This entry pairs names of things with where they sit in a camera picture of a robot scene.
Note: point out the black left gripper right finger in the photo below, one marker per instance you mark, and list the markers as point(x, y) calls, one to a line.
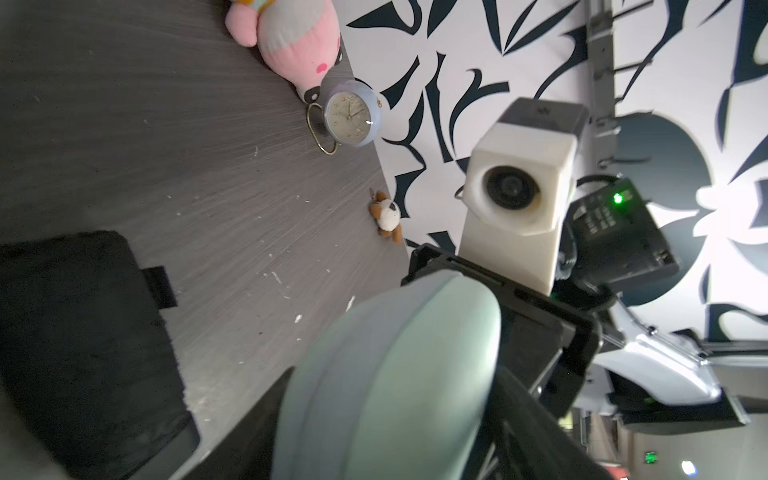
point(519, 439)

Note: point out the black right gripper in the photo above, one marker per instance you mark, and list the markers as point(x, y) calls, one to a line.
point(546, 344)

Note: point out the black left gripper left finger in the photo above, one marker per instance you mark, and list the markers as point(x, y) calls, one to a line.
point(246, 452)

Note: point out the black umbrella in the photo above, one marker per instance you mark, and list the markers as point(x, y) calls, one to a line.
point(87, 360)

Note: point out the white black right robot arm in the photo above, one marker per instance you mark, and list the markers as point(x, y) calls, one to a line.
point(658, 383)

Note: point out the brown white plush dog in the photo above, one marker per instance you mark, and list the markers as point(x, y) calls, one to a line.
point(387, 216)

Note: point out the blue round alarm clock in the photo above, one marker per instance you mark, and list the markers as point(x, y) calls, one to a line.
point(352, 115)

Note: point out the pink plush pig toy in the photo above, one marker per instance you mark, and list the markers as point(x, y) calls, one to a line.
point(299, 40)

